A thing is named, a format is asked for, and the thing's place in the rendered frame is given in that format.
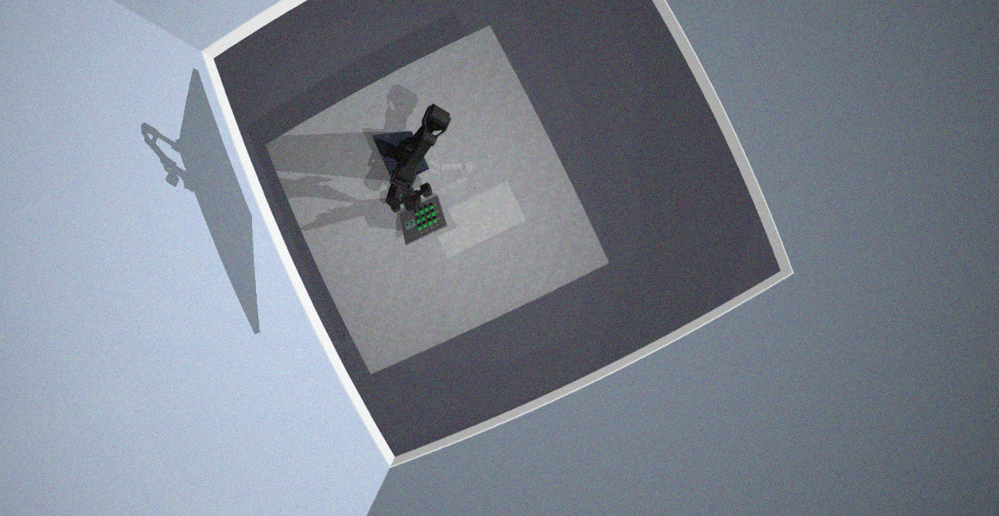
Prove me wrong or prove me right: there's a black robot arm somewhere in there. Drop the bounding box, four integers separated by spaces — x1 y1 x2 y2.
386 104 451 211

